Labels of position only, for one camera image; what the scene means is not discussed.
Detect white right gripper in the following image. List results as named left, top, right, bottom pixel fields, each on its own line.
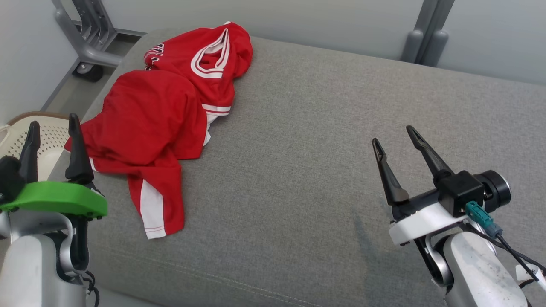
left=372, top=125, right=470, bottom=247

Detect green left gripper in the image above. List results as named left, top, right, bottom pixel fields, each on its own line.
left=0, top=113, right=108, bottom=220

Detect red basketball shorts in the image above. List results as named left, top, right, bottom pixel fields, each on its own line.
left=64, top=70, right=209, bottom=240

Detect red basketball jersey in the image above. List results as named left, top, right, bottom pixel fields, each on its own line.
left=144, top=21, right=253, bottom=148

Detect cream plastic laundry basket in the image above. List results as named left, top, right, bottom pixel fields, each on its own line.
left=0, top=112, right=71, bottom=182

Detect grey fabric sofa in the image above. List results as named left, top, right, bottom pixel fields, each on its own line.
left=48, top=28, right=546, bottom=307

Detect grey metal wheeled stand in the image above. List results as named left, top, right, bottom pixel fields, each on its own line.
left=51, top=0, right=148, bottom=82

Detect right teal plug black cable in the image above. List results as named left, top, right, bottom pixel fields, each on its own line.
left=464, top=201, right=546, bottom=284

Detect grey partition post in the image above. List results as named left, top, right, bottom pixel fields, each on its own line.
left=400, top=0, right=456, bottom=67

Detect black left arm cable bundle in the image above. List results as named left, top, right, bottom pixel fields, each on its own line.
left=81, top=269, right=101, bottom=307

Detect small white cable tag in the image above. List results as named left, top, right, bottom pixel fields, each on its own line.
left=515, top=264, right=546, bottom=293

